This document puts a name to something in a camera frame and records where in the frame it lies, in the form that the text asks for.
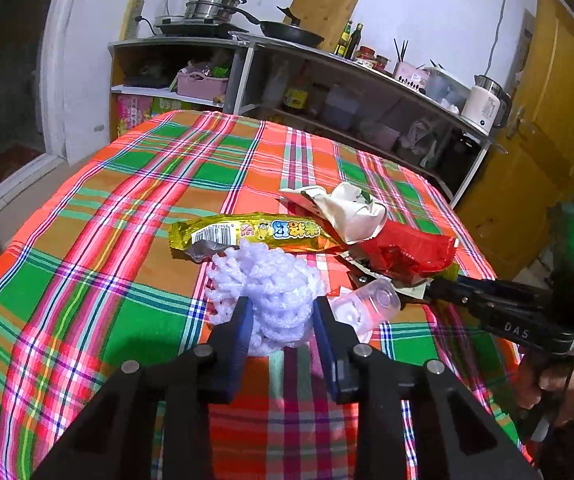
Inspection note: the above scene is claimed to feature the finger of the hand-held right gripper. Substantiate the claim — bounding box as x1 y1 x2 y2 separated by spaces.
345 256 398 287
425 277 484 322

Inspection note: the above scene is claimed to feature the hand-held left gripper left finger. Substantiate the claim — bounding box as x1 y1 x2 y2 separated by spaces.
32 296 256 480

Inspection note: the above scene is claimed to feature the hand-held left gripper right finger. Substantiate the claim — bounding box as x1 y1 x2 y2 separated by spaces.
311 296 542 480

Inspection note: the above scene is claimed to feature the red wrapper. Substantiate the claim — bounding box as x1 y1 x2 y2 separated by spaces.
349 219 461 283

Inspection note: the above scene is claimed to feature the white foam fruit net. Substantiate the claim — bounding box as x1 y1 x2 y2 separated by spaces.
206 239 328 359

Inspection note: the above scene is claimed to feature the person's right hand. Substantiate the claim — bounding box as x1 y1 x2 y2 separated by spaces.
514 354 574 442

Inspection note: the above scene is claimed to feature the clear plastic cup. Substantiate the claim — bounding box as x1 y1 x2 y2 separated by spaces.
327 279 402 345

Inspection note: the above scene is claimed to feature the white crumpled paper wrapper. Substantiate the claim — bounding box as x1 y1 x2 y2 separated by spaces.
278 182 388 245

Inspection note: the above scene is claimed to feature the yellow snack wrapper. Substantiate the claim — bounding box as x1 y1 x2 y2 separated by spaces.
168 211 344 262

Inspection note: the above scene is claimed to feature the plaid tablecloth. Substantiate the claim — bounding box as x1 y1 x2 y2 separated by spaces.
0 109 536 480

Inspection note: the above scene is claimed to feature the yellow wooden door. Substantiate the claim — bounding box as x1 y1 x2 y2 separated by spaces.
453 0 574 282

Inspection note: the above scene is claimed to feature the white electric kettle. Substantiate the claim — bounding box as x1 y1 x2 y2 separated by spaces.
460 74 513 134

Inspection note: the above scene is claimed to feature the metal shelf rack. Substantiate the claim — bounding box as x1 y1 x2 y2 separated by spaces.
228 31 508 203

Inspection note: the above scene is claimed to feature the pink chopstick holder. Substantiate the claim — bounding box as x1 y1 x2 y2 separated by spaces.
391 37 430 94

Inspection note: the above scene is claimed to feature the clear plastic storage box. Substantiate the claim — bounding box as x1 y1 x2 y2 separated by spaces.
424 66 472 112

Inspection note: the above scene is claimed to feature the dark oil bottle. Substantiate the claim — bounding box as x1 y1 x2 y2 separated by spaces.
335 20 354 57
345 23 364 60

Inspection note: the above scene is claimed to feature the green printed box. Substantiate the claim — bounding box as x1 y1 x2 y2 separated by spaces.
151 97 198 117

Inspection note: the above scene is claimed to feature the pink printed box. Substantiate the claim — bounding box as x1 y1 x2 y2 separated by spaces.
115 93 154 137

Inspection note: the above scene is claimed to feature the pink plastic basket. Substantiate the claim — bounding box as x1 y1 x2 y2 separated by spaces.
176 66 230 102

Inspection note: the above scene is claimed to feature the black frying pan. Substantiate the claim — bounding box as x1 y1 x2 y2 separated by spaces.
238 7 326 47

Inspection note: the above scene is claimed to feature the wooden cutting board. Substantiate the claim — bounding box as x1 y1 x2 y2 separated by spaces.
282 0 360 54

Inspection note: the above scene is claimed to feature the black induction cooker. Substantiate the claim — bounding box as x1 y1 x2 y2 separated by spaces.
153 15 248 39

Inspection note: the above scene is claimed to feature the white shelf unit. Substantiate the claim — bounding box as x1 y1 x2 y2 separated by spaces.
108 36 242 142

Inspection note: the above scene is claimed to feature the steel steamer pot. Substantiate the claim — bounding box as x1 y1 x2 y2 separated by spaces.
184 0 248 24

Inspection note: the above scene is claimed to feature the yellow power strip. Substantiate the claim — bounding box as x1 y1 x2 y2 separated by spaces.
119 0 146 41

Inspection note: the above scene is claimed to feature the white wall cable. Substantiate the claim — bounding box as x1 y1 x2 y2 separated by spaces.
486 0 511 79

